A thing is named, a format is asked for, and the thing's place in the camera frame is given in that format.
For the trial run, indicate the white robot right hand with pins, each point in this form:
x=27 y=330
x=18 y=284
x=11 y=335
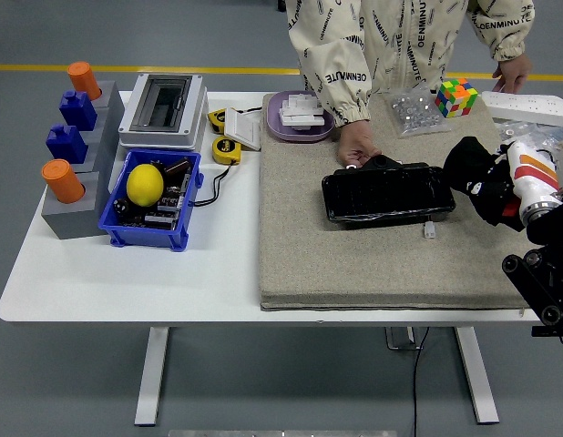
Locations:
x=534 y=175

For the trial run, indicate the person's right hand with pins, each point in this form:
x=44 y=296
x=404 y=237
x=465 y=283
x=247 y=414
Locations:
x=355 y=143

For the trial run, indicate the person's left hand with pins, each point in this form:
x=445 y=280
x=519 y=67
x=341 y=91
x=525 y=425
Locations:
x=514 y=74

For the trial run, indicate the glossy black panel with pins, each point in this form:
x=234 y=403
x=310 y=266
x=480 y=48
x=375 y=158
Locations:
x=386 y=196

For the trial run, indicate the black rag with red tag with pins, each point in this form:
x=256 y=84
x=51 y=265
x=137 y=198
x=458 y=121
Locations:
x=463 y=157

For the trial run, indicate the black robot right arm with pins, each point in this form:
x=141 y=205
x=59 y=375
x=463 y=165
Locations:
x=545 y=282

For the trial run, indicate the person's right forearm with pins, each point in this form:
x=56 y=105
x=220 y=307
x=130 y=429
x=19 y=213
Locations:
x=338 y=79

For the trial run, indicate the person's left forearm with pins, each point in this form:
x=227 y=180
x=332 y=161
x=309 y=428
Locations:
x=509 y=32

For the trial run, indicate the white power strip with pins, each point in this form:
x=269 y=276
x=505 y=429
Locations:
x=527 y=105

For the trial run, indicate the clear bags of small parts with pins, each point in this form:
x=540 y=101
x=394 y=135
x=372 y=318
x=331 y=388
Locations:
x=532 y=132

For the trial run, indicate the white plastic parts pile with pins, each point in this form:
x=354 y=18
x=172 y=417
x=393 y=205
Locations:
x=302 y=111

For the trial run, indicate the multicolour puzzle cube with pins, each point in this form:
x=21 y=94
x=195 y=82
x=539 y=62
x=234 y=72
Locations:
x=455 y=98

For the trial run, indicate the clear bag of metal nuts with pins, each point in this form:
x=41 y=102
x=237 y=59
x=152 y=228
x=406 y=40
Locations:
x=416 y=114

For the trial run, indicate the purple tray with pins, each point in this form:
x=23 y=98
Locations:
x=274 y=127

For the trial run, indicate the white connector plug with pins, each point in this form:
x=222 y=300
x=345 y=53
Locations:
x=430 y=231

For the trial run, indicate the person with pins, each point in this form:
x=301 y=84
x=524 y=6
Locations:
x=400 y=36

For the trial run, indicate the grey-brown mat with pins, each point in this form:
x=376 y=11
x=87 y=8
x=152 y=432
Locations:
x=354 y=268

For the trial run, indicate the yellow tape measure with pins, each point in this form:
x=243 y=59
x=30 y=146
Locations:
x=216 y=119
x=225 y=149

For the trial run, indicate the black chair wheel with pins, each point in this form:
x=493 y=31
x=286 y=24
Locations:
x=283 y=5

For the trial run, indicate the black box under table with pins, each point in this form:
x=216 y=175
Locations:
x=543 y=332

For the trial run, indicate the circuit board with capacitors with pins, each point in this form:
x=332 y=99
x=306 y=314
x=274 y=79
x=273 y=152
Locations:
x=170 y=200

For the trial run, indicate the grey electrical distribution box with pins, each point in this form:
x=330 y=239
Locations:
x=163 y=109

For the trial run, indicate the white table leg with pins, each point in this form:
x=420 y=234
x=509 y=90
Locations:
x=151 y=378
x=477 y=378

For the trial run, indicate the yellow lemon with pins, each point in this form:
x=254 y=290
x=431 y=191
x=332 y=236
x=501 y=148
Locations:
x=145 y=185

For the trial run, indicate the blue plastic bin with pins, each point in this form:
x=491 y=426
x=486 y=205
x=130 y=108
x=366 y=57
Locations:
x=145 y=236

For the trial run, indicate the orange cylinder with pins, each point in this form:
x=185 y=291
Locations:
x=83 y=81
x=63 y=181

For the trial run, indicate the blue notched block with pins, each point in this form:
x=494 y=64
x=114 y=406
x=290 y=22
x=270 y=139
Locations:
x=66 y=145
x=77 y=111

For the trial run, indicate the grey stepped block holder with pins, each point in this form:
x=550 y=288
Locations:
x=72 y=223

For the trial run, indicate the white wall switch plate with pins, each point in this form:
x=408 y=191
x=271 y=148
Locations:
x=242 y=129

